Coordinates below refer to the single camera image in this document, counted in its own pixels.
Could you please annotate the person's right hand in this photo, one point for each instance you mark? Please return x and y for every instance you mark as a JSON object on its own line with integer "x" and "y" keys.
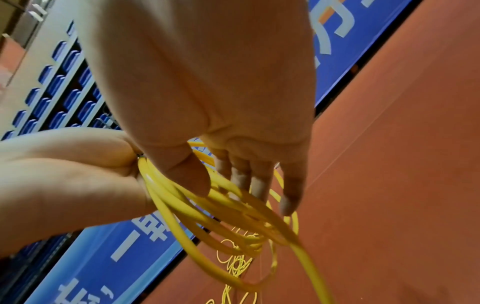
{"x": 202, "y": 65}

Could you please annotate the person's left hand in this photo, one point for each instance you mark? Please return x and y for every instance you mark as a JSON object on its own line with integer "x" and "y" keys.
{"x": 60, "y": 184}

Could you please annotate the blue banner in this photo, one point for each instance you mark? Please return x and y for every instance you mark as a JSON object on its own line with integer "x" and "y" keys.
{"x": 120, "y": 255}

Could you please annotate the rows of blue seats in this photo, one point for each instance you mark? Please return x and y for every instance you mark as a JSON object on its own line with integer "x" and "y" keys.
{"x": 60, "y": 89}

